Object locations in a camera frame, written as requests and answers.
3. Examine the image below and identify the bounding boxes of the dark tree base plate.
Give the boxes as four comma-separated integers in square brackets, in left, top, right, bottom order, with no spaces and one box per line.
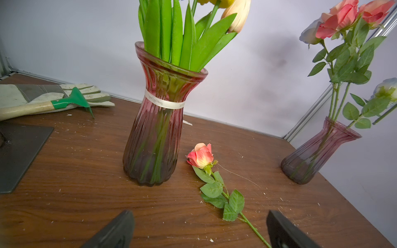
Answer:
[1,122,54,194]

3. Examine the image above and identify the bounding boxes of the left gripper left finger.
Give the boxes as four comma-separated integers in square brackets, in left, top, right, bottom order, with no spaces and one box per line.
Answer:
[81,210,135,248]

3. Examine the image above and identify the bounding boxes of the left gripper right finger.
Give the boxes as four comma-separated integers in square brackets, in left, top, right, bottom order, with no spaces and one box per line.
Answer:
[266,210,320,248]

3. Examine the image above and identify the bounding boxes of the beige gardening gloves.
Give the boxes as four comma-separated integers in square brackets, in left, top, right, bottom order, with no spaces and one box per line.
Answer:
[1,84,115,108]

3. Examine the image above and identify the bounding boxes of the white rose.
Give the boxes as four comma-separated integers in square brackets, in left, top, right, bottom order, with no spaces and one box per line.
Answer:
[299,18,334,79]
[343,77,397,129]

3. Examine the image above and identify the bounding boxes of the pink tulip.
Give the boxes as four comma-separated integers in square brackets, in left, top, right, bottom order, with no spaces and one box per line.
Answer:
[187,143,271,248]

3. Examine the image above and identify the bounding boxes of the dark pink glass vase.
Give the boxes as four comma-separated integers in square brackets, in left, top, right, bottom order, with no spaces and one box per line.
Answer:
[281,117,362,185]

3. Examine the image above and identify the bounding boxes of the small green garden tool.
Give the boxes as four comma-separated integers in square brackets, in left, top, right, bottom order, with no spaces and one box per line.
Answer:
[1,87,94,121]

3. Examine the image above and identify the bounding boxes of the dark pink vase with ribbon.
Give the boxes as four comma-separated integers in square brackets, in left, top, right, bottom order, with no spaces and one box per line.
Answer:
[123,41,208,187]

